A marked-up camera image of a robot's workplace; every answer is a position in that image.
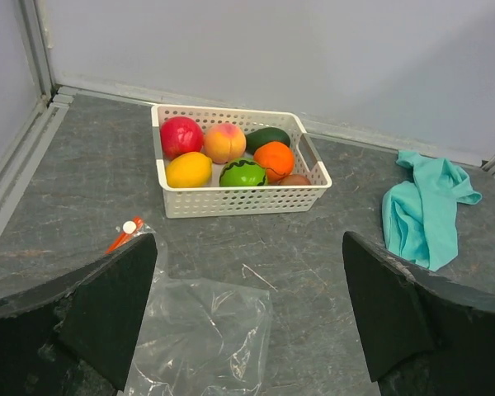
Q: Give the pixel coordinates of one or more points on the yellow toy lemon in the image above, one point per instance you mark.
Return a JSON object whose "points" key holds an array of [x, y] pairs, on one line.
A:
{"points": [[190, 170]]}

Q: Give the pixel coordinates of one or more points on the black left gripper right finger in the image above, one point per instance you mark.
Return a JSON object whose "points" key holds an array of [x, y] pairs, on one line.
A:
{"points": [[421, 333]]}

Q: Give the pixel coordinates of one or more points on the toy orange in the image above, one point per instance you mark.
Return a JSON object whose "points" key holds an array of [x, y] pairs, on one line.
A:
{"points": [[277, 159]]}

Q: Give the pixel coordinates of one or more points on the dark green toy avocado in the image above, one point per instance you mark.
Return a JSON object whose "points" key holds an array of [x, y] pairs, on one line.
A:
{"points": [[265, 135]]}

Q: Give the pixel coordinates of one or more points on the white perforated plastic basket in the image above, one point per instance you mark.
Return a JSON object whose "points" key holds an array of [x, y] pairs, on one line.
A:
{"points": [[214, 200]]}

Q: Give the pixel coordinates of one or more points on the brown toy kiwi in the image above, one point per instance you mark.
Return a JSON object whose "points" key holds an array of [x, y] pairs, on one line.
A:
{"points": [[295, 180]]}

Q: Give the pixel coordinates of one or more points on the clear zip top bag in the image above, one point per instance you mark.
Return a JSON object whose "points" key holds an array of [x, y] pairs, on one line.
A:
{"points": [[200, 337]]}

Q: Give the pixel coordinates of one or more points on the toy peach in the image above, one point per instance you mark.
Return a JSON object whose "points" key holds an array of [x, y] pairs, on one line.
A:
{"points": [[224, 142]]}

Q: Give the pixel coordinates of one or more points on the green toy watermelon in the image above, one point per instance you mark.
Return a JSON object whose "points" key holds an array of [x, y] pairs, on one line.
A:
{"points": [[243, 172]]}

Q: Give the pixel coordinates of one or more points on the red toy apple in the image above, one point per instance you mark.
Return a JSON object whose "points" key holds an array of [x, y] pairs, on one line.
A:
{"points": [[180, 135]]}

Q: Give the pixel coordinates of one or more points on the teal cloth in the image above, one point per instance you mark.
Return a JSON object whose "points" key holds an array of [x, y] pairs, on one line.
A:
{"points": [[419, 216]]}

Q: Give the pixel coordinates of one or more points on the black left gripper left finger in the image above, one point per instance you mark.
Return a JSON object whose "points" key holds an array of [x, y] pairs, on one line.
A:
{"points": [[76, 334]]}

